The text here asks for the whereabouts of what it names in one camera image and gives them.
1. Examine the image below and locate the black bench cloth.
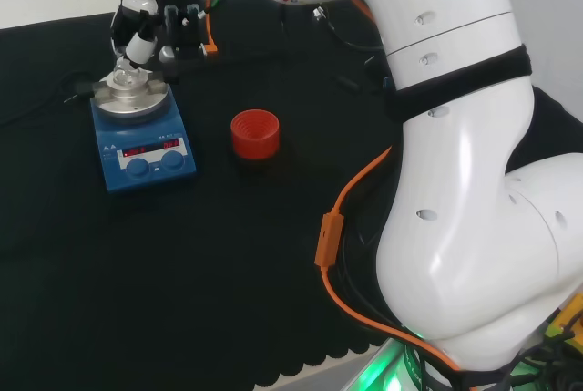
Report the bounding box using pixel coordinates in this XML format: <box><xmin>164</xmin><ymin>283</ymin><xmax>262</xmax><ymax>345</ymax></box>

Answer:
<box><xmin>0</xmin><ymin>0</ymin><xmax>583</xmax><ymax>389</ymax></box>

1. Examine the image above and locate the clear glass round-bottom flask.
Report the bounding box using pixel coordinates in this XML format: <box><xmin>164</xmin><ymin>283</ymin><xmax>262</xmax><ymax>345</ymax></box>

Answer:
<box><xmin>111</xmin><ymin>55</ymin><xmax>148</xmax><ymax>91</ymax></box>

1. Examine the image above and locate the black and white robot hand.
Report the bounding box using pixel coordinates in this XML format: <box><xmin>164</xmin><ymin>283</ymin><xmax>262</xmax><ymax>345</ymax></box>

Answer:
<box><xmin>108</xmin><ymin>0</ymin><xmax>219</xmax><ymax>83</ymax></box>

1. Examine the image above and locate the red ribbed ring stand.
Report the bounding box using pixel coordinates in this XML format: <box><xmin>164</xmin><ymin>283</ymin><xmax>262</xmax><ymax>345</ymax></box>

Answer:
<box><xmin>230</xmin><ymin>108</ymin><xmax>281</xmax><ymax>161</ymax></box>

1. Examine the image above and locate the heater with blue base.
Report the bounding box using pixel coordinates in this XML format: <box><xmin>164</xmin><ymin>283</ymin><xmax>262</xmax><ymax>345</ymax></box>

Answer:
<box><xmin>75</xmin><ymin>57</ymin><xmax>199</xmax><ymax>195</ymax></box>

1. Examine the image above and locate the orange cable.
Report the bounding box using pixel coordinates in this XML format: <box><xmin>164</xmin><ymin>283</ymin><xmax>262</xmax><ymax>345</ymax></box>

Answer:
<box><xmin>313</xmin><ymin>0</ymin><xmax>462</xmax><ymax>373</ymax></box>

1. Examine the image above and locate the black heater power cable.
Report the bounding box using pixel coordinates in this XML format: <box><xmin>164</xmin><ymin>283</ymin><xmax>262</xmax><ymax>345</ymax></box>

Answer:
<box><xmin>0</xmin><ymin>70</ymin><xmax>95</xmax><ymax>129</ymax></box>

